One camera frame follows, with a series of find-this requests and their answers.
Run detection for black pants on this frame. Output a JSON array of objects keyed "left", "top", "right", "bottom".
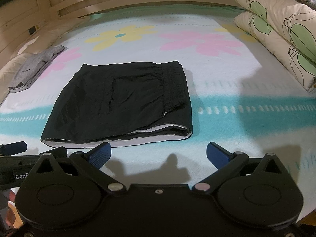
[{"left": 41, "top": 61, "right": 193, "bottom": 149}]

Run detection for person's left hand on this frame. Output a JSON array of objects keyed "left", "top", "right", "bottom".
[{"left": 5, "top": 190, "right": 19, "bottom": 229}]

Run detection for folded grey garment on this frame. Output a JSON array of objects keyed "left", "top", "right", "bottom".
[{"left": 8, "top": 45, "right": 65, "bottom": 93}]

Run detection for floral folded quilt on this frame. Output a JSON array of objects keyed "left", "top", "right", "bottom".
[{"left": 234, "top": 0, "right": 315, "bottom": 91}]

